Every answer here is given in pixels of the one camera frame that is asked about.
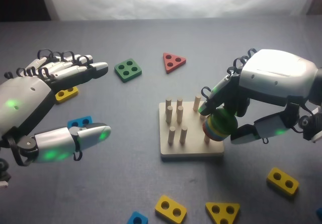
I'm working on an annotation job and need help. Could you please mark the white backdrop sheet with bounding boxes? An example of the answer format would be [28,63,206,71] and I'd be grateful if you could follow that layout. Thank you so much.
[37,0,320,21]

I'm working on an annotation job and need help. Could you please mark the yellow rectangle block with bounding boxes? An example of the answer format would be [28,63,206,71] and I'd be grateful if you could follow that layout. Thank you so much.
[154,195,188,224]
[266,167,300,196]

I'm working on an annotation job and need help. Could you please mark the grey table cloth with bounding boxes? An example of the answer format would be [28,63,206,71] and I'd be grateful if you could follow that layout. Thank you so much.
[0,19,322,224]

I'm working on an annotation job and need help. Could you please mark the yellow triangle block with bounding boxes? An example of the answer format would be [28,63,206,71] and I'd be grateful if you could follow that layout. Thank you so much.
[205,202,241,224]

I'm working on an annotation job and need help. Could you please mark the wooden peg board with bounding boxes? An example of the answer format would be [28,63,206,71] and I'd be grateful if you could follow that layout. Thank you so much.
[158,95,225,159]

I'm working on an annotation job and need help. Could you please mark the stack of colourful wooden rings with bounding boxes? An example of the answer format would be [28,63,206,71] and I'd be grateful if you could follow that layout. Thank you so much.
[202,108,238,142]

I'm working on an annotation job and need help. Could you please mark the red triangle block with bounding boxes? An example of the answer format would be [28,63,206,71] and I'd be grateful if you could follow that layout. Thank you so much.
[162,52,187,74]

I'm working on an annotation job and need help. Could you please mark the yellow square block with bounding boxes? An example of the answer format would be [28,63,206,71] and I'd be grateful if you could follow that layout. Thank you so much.
[54,86,79,104]

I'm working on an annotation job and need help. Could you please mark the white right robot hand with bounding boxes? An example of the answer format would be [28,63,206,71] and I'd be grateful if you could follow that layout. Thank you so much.
[198,48,319,145]

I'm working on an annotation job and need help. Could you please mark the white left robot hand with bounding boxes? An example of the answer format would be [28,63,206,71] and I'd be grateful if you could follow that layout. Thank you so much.
[0,48,112,167]

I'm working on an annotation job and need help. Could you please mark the green square block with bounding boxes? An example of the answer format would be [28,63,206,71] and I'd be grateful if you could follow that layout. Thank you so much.
[114,58,142,83]

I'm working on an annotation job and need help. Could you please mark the blue square block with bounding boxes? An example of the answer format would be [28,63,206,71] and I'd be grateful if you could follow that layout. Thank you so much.
[67,116,94,129]

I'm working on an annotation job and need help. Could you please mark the blue rectangle block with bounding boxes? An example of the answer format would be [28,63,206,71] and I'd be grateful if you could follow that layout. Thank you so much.
[126,210,149,224]

